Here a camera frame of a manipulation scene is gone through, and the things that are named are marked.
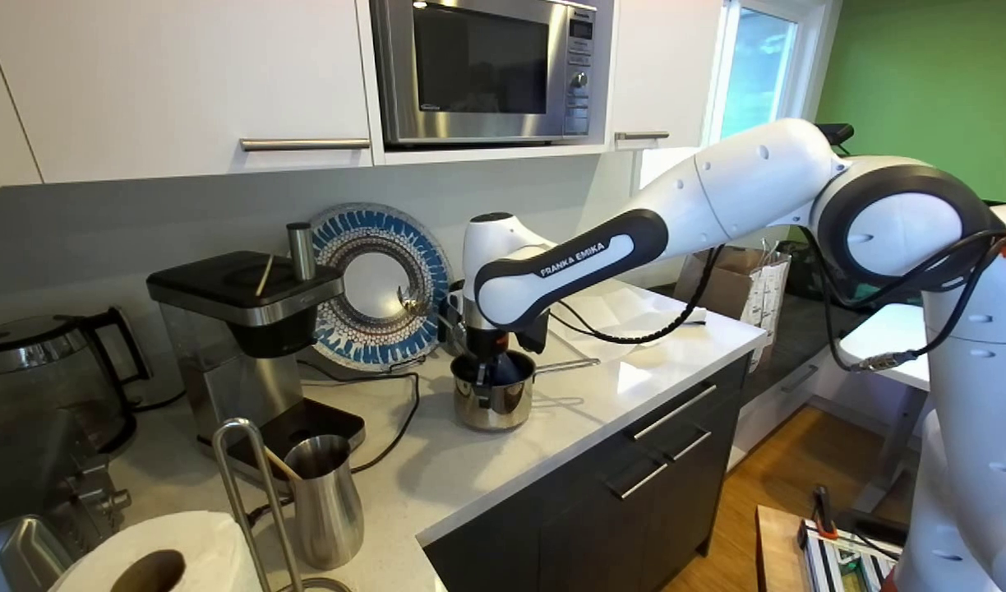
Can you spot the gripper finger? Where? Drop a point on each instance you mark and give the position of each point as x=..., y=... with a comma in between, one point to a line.
x=501, y=372
x=482, y=390

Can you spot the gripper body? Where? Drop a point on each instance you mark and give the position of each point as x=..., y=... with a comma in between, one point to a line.
x=490, y=345

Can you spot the stainless steel pot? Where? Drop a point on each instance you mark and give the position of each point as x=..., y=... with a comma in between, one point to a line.
x=503, y=407

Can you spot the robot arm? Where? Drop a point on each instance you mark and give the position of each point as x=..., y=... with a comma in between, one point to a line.
x=741, y=185

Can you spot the blue patterned decorative plate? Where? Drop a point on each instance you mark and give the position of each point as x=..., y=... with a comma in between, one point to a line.
x=380, y=284

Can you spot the stainless steel milk jug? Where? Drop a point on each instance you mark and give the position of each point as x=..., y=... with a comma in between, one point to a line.
x=326, y=510

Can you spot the wooden stir stick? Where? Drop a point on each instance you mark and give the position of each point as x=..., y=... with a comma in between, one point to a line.
x=265, y=275
x=279, y=463

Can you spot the brown paper bag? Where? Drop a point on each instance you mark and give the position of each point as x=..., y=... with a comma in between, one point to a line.
x=729, y=288

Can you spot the black steel coffee maker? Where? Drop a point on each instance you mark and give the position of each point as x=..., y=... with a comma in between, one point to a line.
x=240, y=329

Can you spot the steel paper towel holder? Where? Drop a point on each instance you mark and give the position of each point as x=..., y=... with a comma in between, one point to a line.
x=238, y=477

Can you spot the microwave door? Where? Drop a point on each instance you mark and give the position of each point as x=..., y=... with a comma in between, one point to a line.
x=478, y=66

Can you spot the microwave knob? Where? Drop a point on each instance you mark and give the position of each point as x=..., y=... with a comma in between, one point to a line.
x=579, y=80

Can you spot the white low cabinet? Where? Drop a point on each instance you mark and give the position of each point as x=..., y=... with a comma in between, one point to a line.
x=786, y=386

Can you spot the white paper towel roll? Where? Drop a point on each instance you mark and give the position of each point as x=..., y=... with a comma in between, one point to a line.
x=199, y=547

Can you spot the wooden side table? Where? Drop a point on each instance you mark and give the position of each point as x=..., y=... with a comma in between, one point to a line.
x=774, y=551

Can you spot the white cabinet door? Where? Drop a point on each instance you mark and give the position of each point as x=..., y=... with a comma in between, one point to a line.
x=182, y=82
x=663, y=66

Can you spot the orange black tool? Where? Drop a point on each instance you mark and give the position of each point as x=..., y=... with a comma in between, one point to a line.
x=823, y=511

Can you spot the window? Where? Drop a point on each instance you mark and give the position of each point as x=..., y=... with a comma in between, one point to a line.
x=758, y=70

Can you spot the white table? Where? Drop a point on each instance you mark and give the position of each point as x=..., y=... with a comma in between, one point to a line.
x=885, y=337

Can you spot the striped box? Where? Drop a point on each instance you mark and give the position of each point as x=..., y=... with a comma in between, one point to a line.
x=840, y=563

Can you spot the glass electric kettle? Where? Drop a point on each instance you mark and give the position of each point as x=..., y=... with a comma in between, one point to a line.
x=43, y=370

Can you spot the stainless steel appliance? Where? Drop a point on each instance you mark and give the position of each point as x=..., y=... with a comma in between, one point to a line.
x=26, y=493

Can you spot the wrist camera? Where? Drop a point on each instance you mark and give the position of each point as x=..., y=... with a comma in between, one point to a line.
x=533, y=333

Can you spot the white wall cabinet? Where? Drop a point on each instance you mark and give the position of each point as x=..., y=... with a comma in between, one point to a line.
x=182, y=82

